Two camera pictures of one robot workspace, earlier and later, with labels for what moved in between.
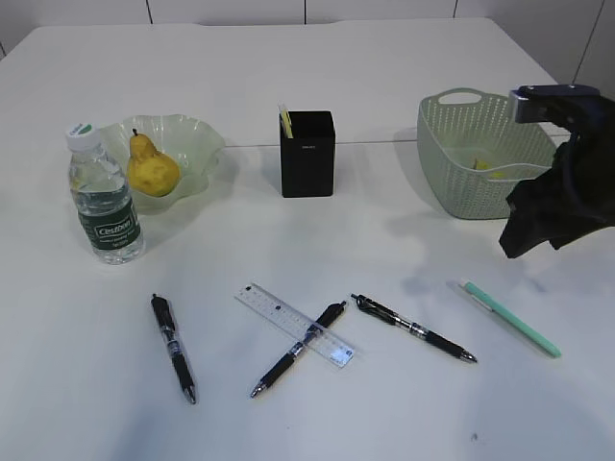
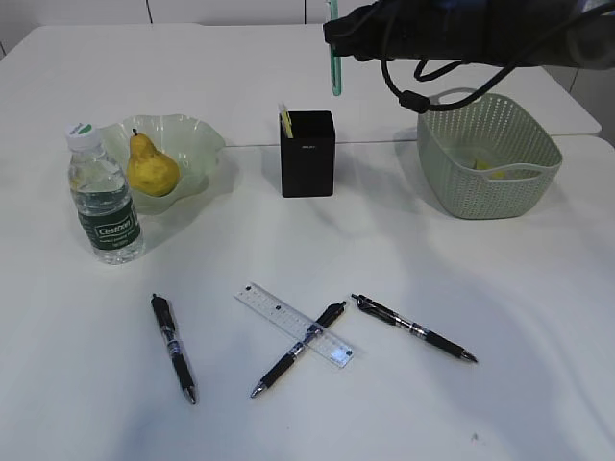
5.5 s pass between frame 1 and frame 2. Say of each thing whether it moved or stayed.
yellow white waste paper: stayed
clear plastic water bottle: stayed
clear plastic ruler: stayed
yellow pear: stayed
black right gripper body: moved
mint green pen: moved
